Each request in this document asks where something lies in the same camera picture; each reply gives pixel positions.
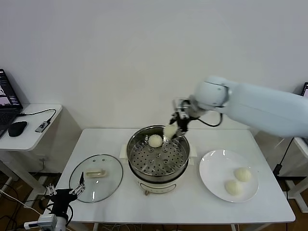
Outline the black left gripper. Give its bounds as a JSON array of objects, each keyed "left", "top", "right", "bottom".
[{"left": 46, "top": 171, "right": 87, "bottom": 218}]

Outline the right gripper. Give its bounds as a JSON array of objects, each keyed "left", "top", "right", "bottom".
[{"left": 169, "top": 105, "right": 193, "bottom": 135}]

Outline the white steamed baozi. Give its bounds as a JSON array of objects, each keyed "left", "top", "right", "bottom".
[
  {"left": 163, "top": 124, "right": 179, "bottom": 140},
  {"left": 225, "top": 180, "right": 242, "bottom": 196},
  {"left": 147, "top": 134, "right": 164, "bottom": 148},
  {"left": 234, "top": 167, "right": 253, "bottom": 182}
]

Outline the black computer mouse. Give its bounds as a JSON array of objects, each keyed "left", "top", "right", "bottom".
[{"left": 8, "top": 121, "right": 28, "bottom": 137}]

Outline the stainless steel steamer basket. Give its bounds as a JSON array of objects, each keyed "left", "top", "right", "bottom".
[{"left": 119, "top": 125, "right": 198, "bottom": 182}]

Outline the white round plate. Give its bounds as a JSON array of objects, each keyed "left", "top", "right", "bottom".
[{"left": 199, "top": 150, "right": 260, "bottom": 203}]

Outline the cream electric cooker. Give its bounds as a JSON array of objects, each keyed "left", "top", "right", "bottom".
[{"left": 127, "top": 157, "right": 196, "bottom": 197}]

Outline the round glass lid cream handle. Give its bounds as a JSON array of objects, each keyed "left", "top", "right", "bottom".
[{"left": 69, "top": 154, "right": 124, "bottom": 203}]

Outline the white floor cable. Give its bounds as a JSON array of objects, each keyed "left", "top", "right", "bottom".
[{"left": 0, "top": 189, "right": 43, "bottom": 215}]

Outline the white cable bundle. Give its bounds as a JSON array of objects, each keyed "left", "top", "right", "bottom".
[{"left": 100, "top": 222, "right": 142, "bottom": 231}]

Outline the grey usb hub with cable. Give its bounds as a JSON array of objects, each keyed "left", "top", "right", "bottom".
[{"left": 17, "top": 108, "right": 57, "bottom": 133}]

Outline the black power adapter with cable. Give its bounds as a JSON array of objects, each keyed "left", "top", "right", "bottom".
[{"left": 274, "top": 138, "right": 294, "bottom": 178}]

